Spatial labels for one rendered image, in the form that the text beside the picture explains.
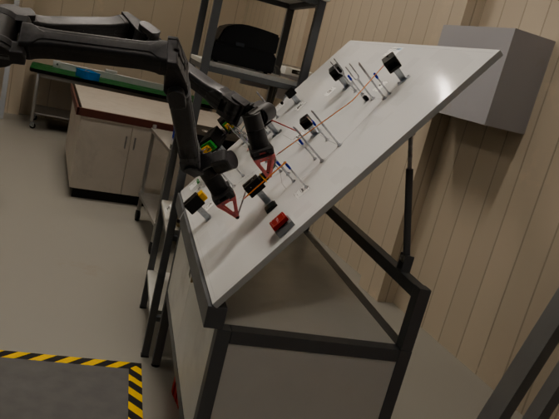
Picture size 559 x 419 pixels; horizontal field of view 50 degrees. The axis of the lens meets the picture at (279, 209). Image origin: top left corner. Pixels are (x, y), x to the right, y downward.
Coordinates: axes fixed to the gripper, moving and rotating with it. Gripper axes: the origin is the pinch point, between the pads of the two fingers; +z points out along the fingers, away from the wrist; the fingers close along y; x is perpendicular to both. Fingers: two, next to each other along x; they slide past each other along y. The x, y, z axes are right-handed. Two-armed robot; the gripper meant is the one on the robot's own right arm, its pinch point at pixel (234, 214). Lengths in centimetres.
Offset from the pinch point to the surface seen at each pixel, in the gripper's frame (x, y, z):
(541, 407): -63, 3, 142
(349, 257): -39, 283, 198
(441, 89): -68, -21, -9
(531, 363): -69, 15, 131
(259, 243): -3.1, -21.1, 3.2
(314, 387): 5, -33, 47
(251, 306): 9.7, -14.7, 23.1
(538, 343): -77, 18, 127
